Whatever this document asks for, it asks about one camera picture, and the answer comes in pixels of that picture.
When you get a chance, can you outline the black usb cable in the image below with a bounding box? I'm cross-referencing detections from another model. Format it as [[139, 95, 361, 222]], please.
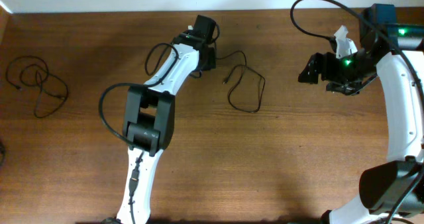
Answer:
[[211, 50, 266, 114]]

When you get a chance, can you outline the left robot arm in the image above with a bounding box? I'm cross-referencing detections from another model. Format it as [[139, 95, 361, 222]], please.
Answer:
[[104, 15, 220, 223]]

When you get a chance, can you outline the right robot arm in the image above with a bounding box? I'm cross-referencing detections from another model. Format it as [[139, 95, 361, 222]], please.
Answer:
[[298, 4, 423, 223]]

